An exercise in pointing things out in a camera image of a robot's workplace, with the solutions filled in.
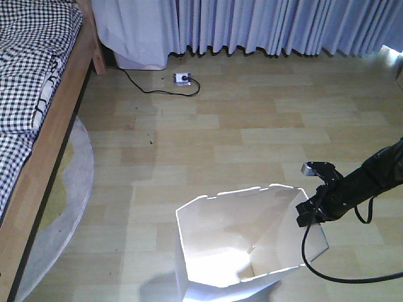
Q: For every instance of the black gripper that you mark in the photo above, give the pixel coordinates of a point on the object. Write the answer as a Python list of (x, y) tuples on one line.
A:
[(325, 205)]

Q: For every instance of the white plastic trash bin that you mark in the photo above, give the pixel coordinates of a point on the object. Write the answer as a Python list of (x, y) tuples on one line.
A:
[(235, 244)]

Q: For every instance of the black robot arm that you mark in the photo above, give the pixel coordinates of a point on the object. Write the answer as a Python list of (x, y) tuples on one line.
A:
[(377, 174)]

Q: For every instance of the floor power socket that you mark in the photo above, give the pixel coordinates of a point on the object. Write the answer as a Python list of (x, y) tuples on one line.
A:
[(182, 79)]

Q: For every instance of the light grey curtain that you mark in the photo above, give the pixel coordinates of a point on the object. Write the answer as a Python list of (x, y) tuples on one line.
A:
[(142, 34)]

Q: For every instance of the grey round rug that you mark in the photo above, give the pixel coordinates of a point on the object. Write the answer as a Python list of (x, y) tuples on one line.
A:
[(63, 210)]

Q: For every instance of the black white checkered bedding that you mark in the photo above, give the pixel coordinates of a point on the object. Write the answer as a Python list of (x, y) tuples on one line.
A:
[(37, 38)]

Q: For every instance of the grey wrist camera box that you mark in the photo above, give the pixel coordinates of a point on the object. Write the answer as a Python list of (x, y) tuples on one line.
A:
[(320, 169)]

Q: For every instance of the wooden bed frame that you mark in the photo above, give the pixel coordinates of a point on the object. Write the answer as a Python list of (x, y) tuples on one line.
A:
[(18, 223)]

